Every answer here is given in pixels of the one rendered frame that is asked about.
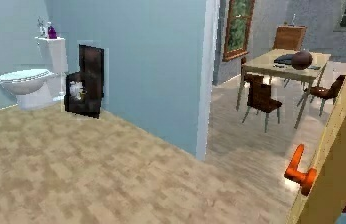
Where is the yellow wooden room door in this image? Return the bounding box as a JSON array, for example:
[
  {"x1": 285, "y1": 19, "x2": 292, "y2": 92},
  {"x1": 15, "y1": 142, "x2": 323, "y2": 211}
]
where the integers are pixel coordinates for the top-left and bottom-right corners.
[{"x1": 284, "y1": 32, "x2": 346, "y2": 224}]

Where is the beige dining table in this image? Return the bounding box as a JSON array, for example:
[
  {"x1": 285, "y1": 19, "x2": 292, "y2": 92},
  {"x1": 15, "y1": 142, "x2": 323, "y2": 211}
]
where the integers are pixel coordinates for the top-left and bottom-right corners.
[{"x1": 235, "y1": 48, "x2": 332, "y2": 130}]

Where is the framed green picture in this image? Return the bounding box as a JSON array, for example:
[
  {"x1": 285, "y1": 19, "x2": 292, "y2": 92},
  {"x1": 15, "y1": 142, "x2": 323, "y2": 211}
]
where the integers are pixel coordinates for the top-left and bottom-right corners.
[{"x1": 222, "y1": 0, "x2": 256, "y2": 63}]

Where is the light brown dining chair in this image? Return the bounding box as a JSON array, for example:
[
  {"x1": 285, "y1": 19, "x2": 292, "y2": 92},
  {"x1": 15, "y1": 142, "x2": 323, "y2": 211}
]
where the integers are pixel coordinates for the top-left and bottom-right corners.
[{"x1": 272, "y1": 25, "x2": 308, "y2": 52}]

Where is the dark brown bin stand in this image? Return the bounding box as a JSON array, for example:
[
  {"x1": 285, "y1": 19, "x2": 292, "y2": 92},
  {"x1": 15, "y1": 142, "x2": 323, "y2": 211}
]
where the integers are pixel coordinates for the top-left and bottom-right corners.
[{"x1": 63, "y1": 43, "x2": 105, "y2": 120}]

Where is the white toilet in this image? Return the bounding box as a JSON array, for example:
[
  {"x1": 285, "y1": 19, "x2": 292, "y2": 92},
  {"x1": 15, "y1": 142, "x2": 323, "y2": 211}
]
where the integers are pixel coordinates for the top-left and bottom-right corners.
[{"x1": 0, "y1": 35, "x2": 69, "y2": 111}]

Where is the purple bottle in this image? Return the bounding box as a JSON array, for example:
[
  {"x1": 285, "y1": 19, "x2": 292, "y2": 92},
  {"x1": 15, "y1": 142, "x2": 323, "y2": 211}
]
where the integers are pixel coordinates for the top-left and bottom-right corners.
[{"x1": 47, "y1": 21, "x2": 58, "y2": 40}]

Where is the dark laptop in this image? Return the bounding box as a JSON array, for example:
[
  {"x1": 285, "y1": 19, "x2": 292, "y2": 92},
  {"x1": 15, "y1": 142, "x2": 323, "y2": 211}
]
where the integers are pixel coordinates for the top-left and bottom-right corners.
[{"x1": 273, "y1": 53, "x2": 296, "y2": 66}]

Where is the clear spray bottle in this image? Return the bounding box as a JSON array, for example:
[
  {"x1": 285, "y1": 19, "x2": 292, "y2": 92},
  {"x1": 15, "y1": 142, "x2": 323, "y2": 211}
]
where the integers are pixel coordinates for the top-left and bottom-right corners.
[{"x1": 36, "y1": 16, "x2": 47, "y2": 38}]

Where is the dark brown ball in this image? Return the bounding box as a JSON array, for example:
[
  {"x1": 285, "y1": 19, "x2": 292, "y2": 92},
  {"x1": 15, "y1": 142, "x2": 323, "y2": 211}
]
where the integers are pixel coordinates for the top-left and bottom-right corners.
[{"x1": 291, "y1": 50, "x2": 314, "y2": 71}]

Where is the dark brown dining chair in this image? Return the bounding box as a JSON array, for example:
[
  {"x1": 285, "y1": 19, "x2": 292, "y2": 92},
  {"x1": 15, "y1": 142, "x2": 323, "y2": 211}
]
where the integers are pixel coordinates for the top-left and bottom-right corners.
[
  {"x1": 296, "y1": 74, "x2": 346, "y2": 118},
  {"x1": 241, "y1": 73, "x2": 283, "y2": 133}
]

